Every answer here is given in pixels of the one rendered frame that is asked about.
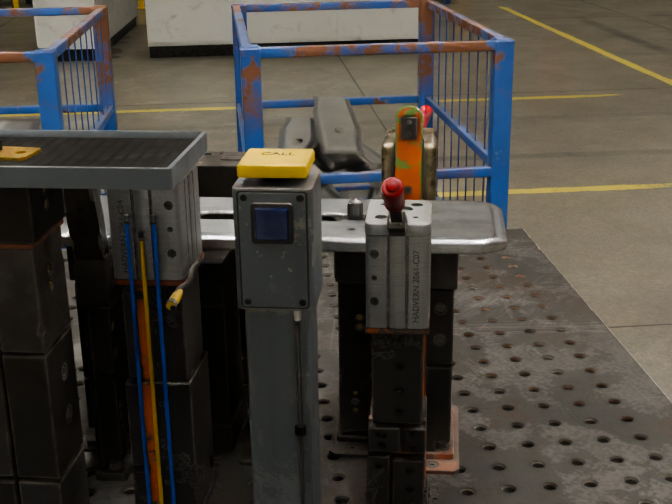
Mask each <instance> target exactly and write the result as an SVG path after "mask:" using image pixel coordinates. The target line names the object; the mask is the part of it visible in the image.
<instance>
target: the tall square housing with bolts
mask: <svg viewBox="0 0 672 504"><path fill-rule="evenodd" d="M107 200H108V212H109V223H110V234H111V245H112V256H113V267H114V279H113V282H114V285H121V290H122V300H123V312H124V323H125V335H126V346H127V357H128V369H129V379H128V381H127V382H126V384H125V388H126V399H127V410H128V421H129V433H130V444H131V455H132V465H133V466H132V468H133V480H134V490H135V502H136V504H209V501H210V504H212V503H214V502H217V501H216V500H214V497H215V495H218V492H220V490H221V491H222V490H223V486H219V485H221V482H223V479H225V476H220V475H219V471H218V468H215V467H214V450H213V434H212V417H211V400H210V384H209V367H208V351H205V350H203V338H202V321H201V305H200V289H199V272H198V268H196V269H195V271H194V278H193V281H192V282H191V284H190V285H189V286H188V287H187V288H185V289H183V295H182V299H181V300H180V302H179V303H178V305H177V307H176V310H175V311H172V310H168V309H167V308H166V302H167V301H168V300H169V298H170V297H171V295H172V294H173V292H174V291H175V289H176V288H177V287H178V286H179V285H181V284H183V283H184V282H185V281H186V280H187V278H188V274H189V269H190V267H191V266H192V265H193V264H194V263H195V262H197V261H199V262H201V261H202V259H203V258H204V251H202V237H201V221H200V204H199V187H198V170H197V163H196V164H195V165H194V166H193V167H192V168H191V170H190V171H189V172H188V173H187V174H186V175H185V176H184V177H183V179H182V180H181V181H180V182H179V183H178V184H177V185H176V186H175V188H174V189H172V190H129V189H107ZM218 478H219V480H218ZM217 480H218V482H217ZM216 483H217V485H216ZM215 486H216V488H215ZM214 488H215V489H214ZM212 493H213V495H212ZM211 496H212V497H211Z"/></svg>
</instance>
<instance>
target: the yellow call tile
mask: <svg viewBox="0 0 672 504"><path fill-rule="evenodd" d="M314 160H315V152H314V150H313V149H256V148H251V149H249V150H248V151H247V152H246V154H245V155H244V157H243V158H242V159H241V161H240V162H239V163H238V165H237V176H238V177H240V178H262V179H263V180H264V181H266V182H286V181H289V180H291V179H292V178H306V177H307V175H308V173H309V171H310V169H311V166H312V164H313V162H314Z"/></svg>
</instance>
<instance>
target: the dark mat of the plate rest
mask: <svg viewBox="0 0 672 504"><path fill-rule="evenodd" d="M0 139H1V140H2V146H11V147H35V148H41V153H39V154H37V155H35V156H33V157H31V158H29V159H27V160H24V161H3V160H0V166H73V167H157V168H166V167H168V166H169V165H170V164H171V163H172V162H173V161H174V160H175V159H176V158H177V157H178V156H179V155H180V154H181V153H182V152H183V151H184V150H185V149H186V148H187V147H188V146H189V145H190V144H191V143H192V142H193V141H194V140H195V138H83V137H0Z"/></svg>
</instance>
